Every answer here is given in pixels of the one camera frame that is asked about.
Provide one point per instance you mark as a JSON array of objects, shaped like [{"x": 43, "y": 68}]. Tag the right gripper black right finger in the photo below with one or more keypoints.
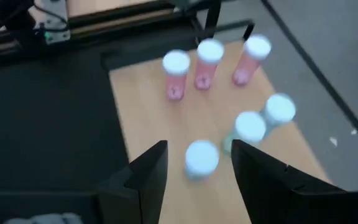
[{"x": 275, "y": 193}]

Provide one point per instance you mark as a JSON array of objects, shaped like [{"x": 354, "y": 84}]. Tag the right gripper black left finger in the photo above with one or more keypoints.
[{"x": 141, "y": 193}]

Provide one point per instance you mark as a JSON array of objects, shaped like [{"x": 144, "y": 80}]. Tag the teal medicine bottle white cap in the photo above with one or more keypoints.
[
  {"x": 250, "y": 127},
  {"x": 201, "y": 158}
]

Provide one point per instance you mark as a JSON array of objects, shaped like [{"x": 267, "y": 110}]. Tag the pink medicine bottle white cap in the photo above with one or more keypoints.
[
  {"x": 210, "y": 51},
  {"x": 176, "y": 62},
  {"x": 256, "y": 46}
]

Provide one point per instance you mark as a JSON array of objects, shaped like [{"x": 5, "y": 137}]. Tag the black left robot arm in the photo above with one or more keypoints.
[{"x": 5, "y": 12}]

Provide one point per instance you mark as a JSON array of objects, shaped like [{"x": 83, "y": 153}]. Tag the wooden shelf black metal legs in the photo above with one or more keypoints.
[{"x": 154, "y": 124}]

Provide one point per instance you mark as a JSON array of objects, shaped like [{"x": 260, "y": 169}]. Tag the white paper scrap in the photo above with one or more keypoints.
[
  {"x": 354, "y": 132},
  {"x": 332, "y": 141}
]

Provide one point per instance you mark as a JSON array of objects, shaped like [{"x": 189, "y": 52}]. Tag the black table mat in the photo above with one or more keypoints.
[{"x": 42, "y": 124}]

